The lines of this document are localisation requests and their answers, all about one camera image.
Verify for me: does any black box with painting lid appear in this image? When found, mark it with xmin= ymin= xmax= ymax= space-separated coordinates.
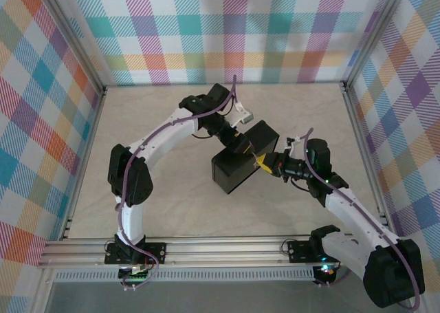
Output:
xmin=210 ymin=119 xmax=280 ymax=196

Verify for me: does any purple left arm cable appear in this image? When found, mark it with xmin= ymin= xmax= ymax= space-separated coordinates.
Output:
xmin=115 ymin=74 xmax=242 ymax=292

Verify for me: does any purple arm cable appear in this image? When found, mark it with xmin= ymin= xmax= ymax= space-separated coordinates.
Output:
xmin=115 ymin=74 xmax=242 ymax=292
xmin=302 ymin=127 xmax=423 ymax=310

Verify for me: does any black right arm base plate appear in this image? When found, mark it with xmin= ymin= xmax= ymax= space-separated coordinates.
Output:
xmin=287 ymin=239 xmax=329 ymax=264

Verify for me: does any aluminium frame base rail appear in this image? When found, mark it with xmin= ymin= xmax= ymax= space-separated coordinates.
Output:
xmin=36 ymin=235 xmax=379 ymax=268

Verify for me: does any aluminium frame side rail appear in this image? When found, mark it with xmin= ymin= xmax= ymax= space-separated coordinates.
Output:
xmin=58 ymin=85 xmax=108 ymax=241
xmin=340 ymin=81 xmax=395 ymax=237

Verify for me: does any grey slotted cable duct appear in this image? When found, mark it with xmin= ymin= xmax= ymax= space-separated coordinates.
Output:
xmin=54 ymin=270 xmax=316 ymax=284

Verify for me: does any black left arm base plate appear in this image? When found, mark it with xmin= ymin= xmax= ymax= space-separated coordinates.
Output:
xmin=104 ymin=241 xmax=168 ymax=266

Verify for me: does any aluminium frame post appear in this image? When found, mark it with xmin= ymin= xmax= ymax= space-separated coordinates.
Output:
xmin=342 ymin=0 xmax=410 ymax=91
xmin=40 ymin=0 xmax=108 ymax=99

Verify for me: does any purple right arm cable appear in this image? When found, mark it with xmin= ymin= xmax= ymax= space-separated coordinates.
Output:
xmin=302 ymin=127 xmax=423 ymax=310

